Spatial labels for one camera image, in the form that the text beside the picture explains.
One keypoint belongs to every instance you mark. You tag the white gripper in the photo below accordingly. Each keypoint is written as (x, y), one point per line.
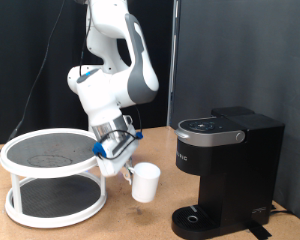
(118, 153)

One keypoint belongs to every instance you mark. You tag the black Keurig coffee machine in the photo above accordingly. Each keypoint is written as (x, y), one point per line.
(236, 173)

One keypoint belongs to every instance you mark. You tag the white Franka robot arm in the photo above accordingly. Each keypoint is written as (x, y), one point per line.
(113, 73)

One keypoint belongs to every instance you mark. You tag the white two-tier turntable stand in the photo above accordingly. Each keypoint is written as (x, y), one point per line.
(53, 172)

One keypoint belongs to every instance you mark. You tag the grey metal vertical pole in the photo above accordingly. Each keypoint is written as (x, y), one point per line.
(172, 66)

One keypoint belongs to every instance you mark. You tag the black tape strip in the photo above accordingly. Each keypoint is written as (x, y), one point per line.
(260, 230)

